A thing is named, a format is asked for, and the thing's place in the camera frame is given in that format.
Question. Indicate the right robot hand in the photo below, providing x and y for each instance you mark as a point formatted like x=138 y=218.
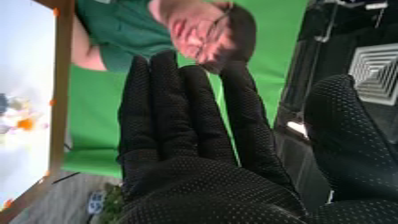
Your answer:
x=197 y=186

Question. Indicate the person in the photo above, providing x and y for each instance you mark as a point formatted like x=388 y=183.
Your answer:
x=126 y=26

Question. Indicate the white ceiling vent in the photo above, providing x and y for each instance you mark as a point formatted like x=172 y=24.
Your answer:
x=376 y=71

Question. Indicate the white sheet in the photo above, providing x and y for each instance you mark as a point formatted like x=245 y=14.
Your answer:
x=24 y=50

